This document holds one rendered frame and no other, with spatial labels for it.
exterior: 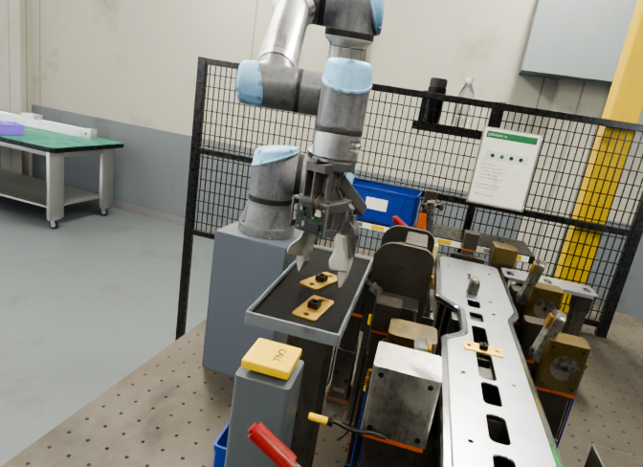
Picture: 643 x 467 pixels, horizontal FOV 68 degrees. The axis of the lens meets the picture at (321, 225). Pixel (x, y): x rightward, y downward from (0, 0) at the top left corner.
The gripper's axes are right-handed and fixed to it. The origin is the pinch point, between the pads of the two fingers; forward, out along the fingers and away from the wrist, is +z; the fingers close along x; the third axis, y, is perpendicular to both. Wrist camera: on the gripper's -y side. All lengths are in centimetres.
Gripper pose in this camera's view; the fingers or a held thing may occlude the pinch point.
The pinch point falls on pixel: (322, 272)
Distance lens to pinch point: 84.0
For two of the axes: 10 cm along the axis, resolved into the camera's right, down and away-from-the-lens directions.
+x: 8.2, 2.7, -5.1
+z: -1.5, 9.5, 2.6
